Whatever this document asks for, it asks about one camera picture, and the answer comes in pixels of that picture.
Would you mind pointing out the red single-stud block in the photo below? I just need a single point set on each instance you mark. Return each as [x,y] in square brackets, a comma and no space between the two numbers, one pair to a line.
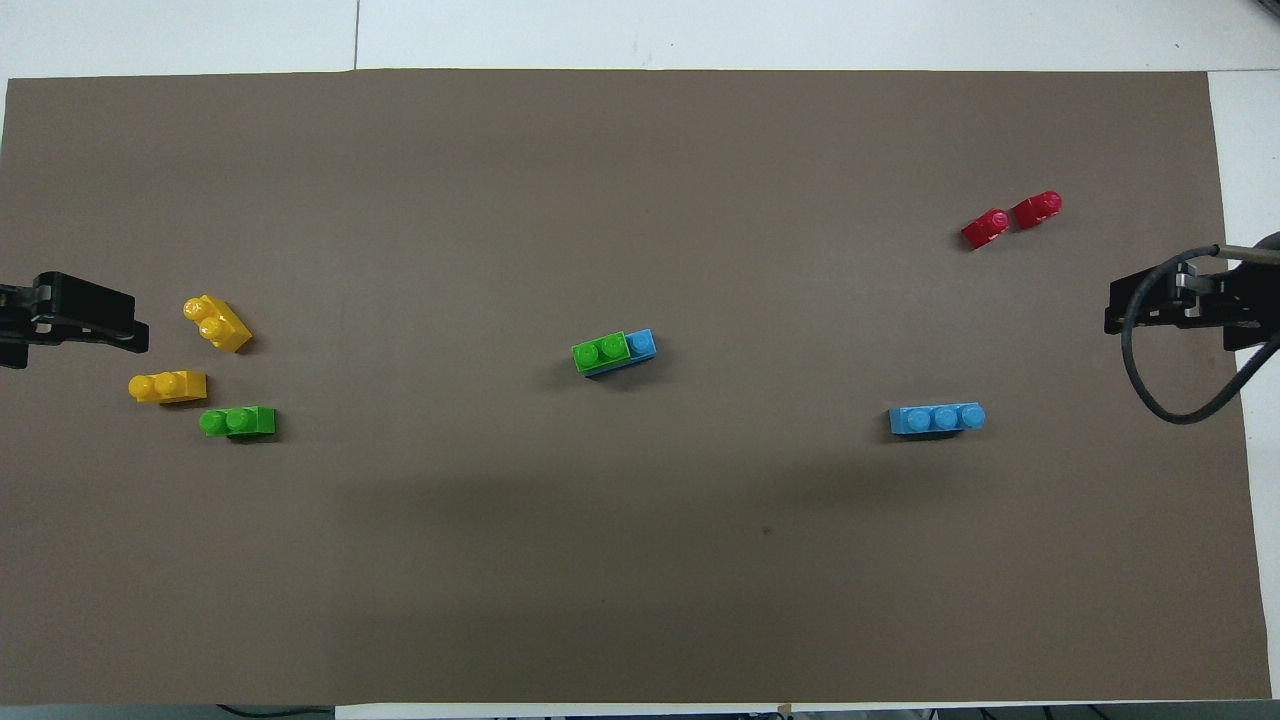
[1036,211]
[985,230]

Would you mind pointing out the yellow two-stud block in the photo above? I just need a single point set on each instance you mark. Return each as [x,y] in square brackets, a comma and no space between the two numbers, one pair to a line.
[222,328]
[170,386]

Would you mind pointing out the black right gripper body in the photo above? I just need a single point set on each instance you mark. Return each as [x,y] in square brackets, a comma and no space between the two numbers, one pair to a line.
[1240,300]

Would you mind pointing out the brown paper table mat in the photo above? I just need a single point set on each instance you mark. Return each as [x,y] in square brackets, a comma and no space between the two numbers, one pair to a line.
[640,550]

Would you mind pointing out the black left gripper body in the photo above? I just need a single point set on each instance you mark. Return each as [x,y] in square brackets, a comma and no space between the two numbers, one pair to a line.
[18,325]

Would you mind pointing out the green two-stud block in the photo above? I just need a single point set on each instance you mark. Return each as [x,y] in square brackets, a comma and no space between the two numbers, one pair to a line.
[240,421]
[598,352]

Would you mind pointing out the blue three-stud block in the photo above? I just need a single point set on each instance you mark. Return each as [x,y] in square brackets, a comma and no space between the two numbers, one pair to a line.
[642,344]
[935,420]

